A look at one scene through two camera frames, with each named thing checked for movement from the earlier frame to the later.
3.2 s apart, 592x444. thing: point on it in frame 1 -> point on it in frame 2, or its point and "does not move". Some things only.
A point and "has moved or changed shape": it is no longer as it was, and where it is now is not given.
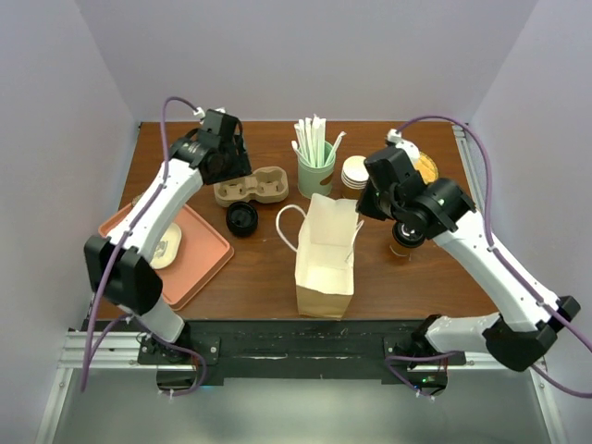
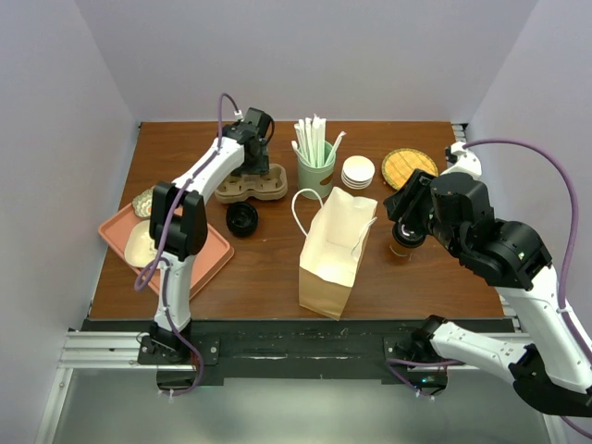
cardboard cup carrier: [265, 185] does not move
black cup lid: [408, 234] does not move
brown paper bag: [324, 277] has moved or changed shape
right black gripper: [365, 205] -> [400, 206]
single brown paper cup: [400, 250] does not move
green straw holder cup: [310, 176] does not move
